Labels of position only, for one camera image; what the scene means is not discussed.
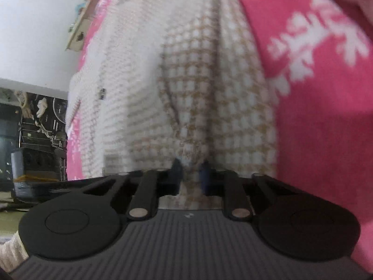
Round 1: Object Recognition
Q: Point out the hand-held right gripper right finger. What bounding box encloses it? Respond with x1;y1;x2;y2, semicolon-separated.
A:
200;160;295;221

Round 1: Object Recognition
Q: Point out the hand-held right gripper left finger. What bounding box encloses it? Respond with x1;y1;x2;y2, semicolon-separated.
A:
83;159;184;220

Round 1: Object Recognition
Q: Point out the beige checked knit jacket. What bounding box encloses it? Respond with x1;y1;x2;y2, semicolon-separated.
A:
66;0;277;210

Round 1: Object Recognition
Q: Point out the pink floral blanket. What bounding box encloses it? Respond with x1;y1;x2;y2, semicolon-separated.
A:
66;0;373;275

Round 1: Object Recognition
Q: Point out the black metal rack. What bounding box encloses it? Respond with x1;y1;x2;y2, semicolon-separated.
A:
0;87;69;181

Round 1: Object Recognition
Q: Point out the cream nightstand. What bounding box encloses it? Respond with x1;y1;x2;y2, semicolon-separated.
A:
66;0;103;53

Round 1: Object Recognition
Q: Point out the white fuzzy cloth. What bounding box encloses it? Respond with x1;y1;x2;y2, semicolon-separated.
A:
0;230;30;272

